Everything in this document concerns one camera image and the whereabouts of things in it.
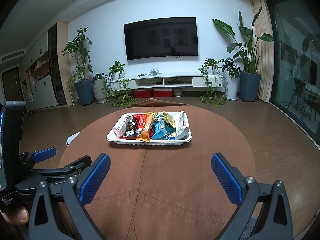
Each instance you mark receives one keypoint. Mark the black long snack packet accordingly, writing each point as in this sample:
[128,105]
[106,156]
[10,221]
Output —
[130,127]

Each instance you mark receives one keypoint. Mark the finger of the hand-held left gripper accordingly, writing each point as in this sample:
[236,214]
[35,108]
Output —
[43,153]
[77,163]

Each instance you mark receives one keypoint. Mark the wall television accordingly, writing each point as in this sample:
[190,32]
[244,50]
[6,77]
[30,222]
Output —
[161,38]

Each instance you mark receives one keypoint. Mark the red snack packet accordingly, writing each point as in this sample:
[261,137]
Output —
[140,122]

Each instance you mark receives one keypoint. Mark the trailing pothos plant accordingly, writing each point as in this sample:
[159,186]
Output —
[116,67]
[210,62]

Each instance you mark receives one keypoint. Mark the dark entrance door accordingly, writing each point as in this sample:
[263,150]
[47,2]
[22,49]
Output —
[11,85]

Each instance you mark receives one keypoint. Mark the plant in white ribbed pot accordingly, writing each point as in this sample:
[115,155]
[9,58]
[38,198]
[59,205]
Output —
[100,91]

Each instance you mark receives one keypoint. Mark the black patio chair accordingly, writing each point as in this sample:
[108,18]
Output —
[300,92]

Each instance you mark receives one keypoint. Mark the person's left hand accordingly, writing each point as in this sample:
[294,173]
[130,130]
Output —
[17,215]

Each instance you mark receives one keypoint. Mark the orange snack packet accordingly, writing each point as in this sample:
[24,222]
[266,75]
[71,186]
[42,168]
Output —
[147,127]

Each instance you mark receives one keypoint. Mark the bird of paradise potted plant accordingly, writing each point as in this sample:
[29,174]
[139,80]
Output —
[250,86]

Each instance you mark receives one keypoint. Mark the white plastic tray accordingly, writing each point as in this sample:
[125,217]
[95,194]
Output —
[150,143]

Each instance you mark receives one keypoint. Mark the grey mesh chair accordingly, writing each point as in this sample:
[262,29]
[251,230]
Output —
[248,228]

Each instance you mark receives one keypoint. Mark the brown tablecloth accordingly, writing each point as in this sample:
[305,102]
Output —
[175,180]

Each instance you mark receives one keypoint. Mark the red storage box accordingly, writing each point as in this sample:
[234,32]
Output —
[142,93]
[162,92]

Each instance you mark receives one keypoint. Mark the wall cabinet unit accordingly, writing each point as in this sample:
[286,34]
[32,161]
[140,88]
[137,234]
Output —
[42,87]

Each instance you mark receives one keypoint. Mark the white long snack packet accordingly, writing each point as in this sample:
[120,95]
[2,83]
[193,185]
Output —
[122,123]

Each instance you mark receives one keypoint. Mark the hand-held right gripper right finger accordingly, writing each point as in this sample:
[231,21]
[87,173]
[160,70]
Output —
[226,177]

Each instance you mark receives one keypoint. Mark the beige curtain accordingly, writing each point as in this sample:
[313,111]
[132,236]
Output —
[262,55]

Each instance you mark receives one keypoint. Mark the leafy plant in white pot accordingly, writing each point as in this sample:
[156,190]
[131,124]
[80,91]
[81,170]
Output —
[231,86]

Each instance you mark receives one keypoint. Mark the light blue snack packet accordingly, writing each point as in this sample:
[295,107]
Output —
[161,128]

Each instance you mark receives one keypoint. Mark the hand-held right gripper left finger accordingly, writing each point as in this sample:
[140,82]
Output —
[95,178]

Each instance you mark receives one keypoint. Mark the white television console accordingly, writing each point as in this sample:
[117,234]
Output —
[150,81]

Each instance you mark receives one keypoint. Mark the white round bin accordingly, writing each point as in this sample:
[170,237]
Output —
[72,138]

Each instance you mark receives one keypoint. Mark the air vent grille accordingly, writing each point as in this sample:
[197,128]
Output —
[12,55]

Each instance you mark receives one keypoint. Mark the money tree in blue pot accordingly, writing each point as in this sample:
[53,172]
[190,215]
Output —
[84,92]

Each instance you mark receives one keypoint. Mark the white red-striped snack packet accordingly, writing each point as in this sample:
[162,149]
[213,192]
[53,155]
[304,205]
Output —
[181,127]

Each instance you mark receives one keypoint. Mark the glass sliding door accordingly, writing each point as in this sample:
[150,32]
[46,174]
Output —
[295,55]

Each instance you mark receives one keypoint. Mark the yellow snack packet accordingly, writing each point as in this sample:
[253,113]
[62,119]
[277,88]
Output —
[170,120]

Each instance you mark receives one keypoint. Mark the small round pot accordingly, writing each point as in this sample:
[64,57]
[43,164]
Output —
[178,92]

